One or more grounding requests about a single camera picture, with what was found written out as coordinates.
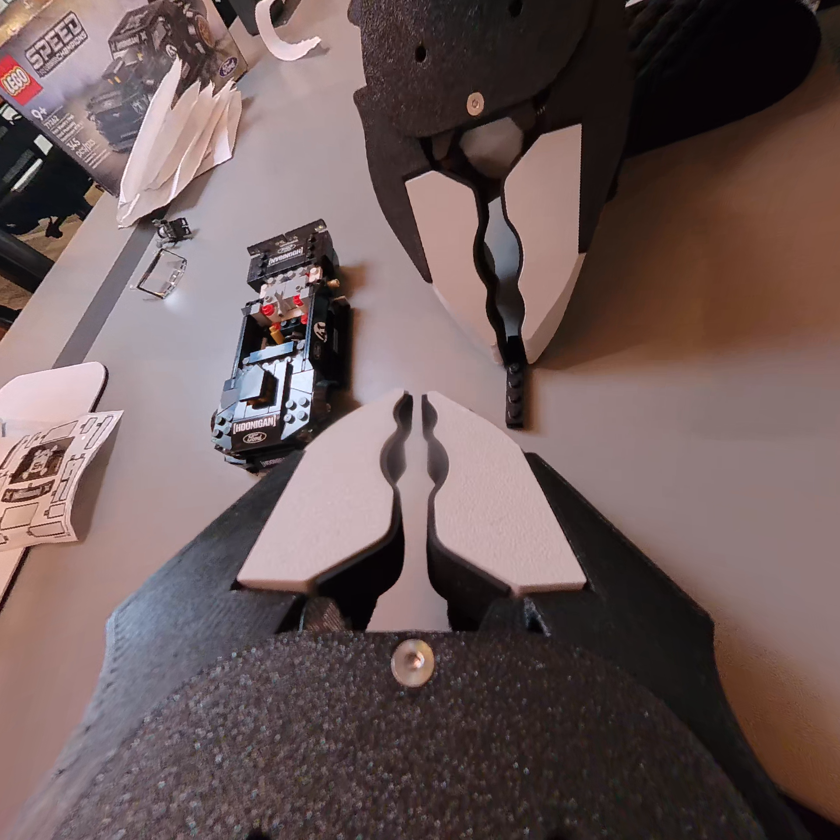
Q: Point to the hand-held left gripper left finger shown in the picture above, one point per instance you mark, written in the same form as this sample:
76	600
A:
322	519

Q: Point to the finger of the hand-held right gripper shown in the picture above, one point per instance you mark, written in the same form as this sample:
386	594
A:
453	250
551	236

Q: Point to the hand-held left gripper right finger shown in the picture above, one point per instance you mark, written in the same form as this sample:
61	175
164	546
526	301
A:
505	519

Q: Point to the black long lego plate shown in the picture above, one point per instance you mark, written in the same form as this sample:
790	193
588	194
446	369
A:
517	394

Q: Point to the black lego car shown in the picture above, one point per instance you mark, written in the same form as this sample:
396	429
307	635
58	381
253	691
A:
282	381

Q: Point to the sticker sheet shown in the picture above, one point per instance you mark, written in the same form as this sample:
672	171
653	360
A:
46	479

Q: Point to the small black lego part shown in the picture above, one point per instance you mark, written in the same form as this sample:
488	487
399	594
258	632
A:
173	230

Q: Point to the clear lego windshield piece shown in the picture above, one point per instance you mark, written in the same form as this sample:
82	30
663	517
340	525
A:
160	273

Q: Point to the lego set box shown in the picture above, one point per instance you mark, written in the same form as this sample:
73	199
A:
79	79

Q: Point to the black object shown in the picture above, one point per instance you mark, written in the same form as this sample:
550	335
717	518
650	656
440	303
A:
243	11

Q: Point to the white booklet stand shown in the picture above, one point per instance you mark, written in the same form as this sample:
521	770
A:
53	387

